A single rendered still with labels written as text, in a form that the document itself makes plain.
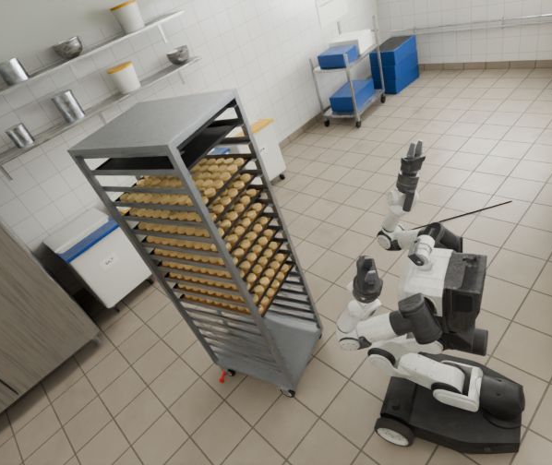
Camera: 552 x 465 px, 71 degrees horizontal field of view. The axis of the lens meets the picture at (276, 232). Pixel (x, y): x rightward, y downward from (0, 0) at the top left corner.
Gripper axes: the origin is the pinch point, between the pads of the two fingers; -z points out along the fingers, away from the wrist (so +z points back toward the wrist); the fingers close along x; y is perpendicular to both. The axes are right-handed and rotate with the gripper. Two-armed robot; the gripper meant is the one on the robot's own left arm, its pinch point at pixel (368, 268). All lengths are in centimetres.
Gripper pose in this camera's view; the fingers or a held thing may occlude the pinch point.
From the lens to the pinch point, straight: 119.3
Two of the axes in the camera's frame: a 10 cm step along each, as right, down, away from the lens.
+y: 9.9, -1.6, -0.6
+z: 1.3, 5.0, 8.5
